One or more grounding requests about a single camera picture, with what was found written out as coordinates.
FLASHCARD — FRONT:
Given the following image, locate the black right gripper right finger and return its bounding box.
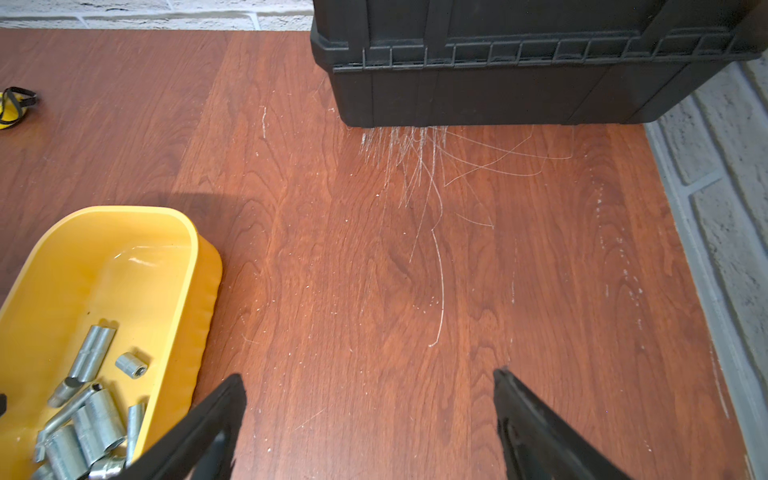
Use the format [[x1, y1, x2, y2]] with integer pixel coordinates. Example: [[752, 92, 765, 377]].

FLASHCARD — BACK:
[[493, 369, 628, 479]]

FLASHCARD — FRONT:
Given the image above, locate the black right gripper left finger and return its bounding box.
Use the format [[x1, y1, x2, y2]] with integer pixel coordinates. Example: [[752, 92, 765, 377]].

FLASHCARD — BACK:
[[117, 373, 247, 480]]

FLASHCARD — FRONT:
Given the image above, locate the yellow plastic storage box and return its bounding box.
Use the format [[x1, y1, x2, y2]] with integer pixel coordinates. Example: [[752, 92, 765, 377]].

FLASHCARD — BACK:
[[1, 206, 222, 479]]

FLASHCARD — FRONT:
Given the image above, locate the wide silver socket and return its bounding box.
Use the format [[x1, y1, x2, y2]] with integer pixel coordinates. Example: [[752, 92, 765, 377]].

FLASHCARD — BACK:
[[73, 389, 126, 467]]

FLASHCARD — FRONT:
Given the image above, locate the short silver socket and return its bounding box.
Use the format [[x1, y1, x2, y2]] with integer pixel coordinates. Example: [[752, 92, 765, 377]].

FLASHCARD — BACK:
[[115, 352, 148, 379]]

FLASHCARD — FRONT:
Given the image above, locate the long silver socket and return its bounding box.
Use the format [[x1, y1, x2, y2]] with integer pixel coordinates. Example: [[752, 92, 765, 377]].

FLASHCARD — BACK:
[[47, 325, 116, 408]]

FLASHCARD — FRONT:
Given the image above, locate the yellow tape measure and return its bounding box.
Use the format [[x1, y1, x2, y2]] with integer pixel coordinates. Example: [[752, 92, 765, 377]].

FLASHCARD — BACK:
[[0, 86, 38, 130]]

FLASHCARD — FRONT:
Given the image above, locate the black plastic toolbox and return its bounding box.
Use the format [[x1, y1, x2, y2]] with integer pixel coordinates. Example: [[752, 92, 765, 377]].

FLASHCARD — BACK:
[[310, 0, 767, 128]]

